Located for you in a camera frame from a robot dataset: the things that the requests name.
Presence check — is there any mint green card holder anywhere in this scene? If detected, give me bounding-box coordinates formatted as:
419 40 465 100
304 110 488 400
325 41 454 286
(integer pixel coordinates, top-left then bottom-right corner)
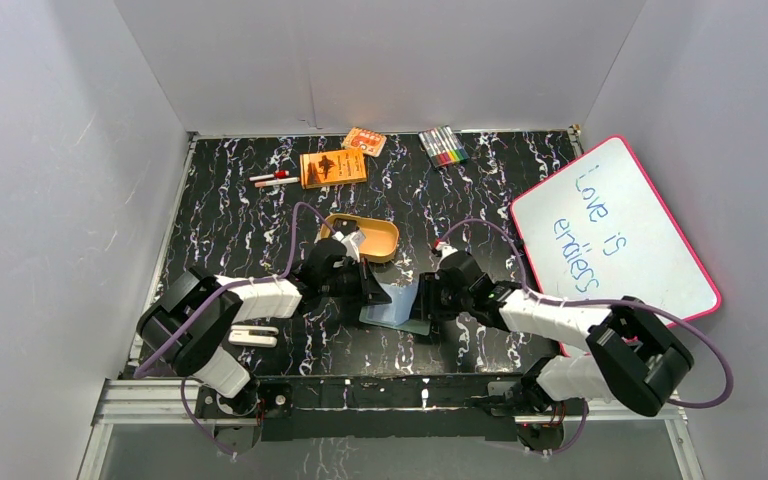
359 282 431 336

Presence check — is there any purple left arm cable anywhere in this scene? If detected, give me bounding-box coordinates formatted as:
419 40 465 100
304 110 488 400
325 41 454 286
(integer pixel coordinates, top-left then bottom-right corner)
133 201 336 458

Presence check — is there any orange oval tray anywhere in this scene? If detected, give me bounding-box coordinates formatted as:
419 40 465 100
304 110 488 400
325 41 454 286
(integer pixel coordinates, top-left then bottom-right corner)
326 213 400 264

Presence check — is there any red capped marker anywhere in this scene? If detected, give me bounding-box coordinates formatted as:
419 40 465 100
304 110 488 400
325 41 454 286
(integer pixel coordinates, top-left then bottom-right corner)
249 170 289 182

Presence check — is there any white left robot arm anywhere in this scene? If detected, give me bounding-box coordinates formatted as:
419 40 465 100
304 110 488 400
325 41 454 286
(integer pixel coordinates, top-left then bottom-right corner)
135 232 391 416

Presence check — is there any small orange card box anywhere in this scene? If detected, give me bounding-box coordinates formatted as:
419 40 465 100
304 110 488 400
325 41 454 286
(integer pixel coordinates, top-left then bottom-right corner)
341 127 387 157

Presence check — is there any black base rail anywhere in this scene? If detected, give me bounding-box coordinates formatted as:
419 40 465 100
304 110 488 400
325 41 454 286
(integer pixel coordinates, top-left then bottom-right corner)
195 373 582 452

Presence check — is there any white marker pen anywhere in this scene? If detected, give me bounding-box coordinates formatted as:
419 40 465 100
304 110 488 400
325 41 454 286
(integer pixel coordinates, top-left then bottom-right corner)
254 177 300 188

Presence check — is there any pink framed whiteboard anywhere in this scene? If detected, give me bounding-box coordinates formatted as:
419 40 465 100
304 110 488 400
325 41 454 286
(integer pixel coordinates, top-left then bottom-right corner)
510 136 722 321

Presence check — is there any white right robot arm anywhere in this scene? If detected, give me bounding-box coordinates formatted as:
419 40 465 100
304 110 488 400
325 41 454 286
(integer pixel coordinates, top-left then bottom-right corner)
414 241 694 417

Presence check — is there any coloured marker pack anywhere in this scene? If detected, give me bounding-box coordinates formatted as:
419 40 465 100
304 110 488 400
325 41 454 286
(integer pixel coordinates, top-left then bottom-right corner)
418 125 470 169

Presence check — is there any orange book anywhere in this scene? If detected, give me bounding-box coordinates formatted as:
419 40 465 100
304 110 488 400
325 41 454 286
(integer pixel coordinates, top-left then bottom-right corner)
300 149 368 189

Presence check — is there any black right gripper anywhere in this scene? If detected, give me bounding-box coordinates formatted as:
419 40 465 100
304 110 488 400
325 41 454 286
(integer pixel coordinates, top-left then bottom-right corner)
407 272 473 321

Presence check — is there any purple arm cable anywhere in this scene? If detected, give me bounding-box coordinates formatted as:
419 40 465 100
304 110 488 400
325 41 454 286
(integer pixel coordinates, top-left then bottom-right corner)
433 218 735 411
133 201 336 458

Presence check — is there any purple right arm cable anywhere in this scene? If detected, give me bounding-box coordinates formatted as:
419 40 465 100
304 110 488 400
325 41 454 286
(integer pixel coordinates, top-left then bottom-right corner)
433 218 735 411

